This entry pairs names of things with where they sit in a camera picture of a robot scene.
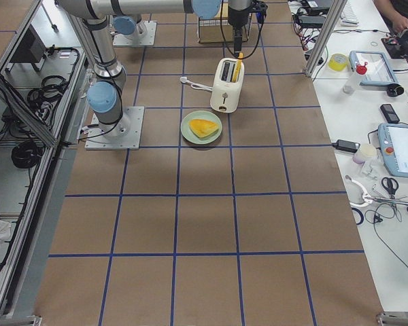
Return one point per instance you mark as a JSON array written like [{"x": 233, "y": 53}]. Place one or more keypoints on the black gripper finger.
[{"x": 237, "y": 45}]

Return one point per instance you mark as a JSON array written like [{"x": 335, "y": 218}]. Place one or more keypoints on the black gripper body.
[{"x": 238, "y": 17}]

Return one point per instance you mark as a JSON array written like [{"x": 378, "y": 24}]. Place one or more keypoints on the white toaster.
[{"x": 225, "y": 94}]

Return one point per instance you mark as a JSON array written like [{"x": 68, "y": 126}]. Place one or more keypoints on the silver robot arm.
[
  {"x": 93, "y": 28},
  {"x": 131, "y": 27}
]

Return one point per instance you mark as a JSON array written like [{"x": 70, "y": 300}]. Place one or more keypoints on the bread slice in toaster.
[{"x": 237, "y": 70}]

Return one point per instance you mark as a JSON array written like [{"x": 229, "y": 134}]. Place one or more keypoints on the triangular bread on plate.
[{"x": 203, "y": 128}]

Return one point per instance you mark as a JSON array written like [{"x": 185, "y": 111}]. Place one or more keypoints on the yellow tape roll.
[{"x": 338, "y": 62}]

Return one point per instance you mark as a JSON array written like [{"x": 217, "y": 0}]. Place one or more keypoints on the green plate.
[{"x": 206, "y": 115}]

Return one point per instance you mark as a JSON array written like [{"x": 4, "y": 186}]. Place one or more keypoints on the red capped squeeze bottle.
[{"x": 353, "y": 83}]

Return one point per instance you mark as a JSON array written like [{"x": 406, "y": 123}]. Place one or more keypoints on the upper blue teach pendant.
[{"x": 379, "y": 71}]

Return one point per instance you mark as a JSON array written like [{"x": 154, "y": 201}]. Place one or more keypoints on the blue teach pendant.
[
  {"x": 379, "y": 71},
  {"x": 393, "y": 141}
]

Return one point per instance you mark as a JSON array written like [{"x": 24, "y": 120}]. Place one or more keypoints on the black power adapter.
[{"x": 347, "y": 146}]

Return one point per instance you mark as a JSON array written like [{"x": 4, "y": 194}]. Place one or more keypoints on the black phone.
[{"x": 389, "y": 114}]

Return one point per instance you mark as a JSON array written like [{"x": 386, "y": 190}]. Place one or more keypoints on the lower blue teach pendant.
[{"x": 393, "y": 141}]

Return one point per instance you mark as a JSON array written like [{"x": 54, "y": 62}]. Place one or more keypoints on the black scissors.
[{"x": 391, "y": 185}]

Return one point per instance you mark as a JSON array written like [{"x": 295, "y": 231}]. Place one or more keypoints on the wire grid storage box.
[{"x": 213, "y": 26}]

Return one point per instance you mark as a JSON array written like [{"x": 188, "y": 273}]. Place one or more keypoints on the aluminium frame post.
[{"x": 327, "y": 29}]

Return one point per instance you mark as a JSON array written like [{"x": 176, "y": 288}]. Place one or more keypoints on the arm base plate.
[
  {"x": 120, "y": 40},
  {"x": 125, "y": 135}
]

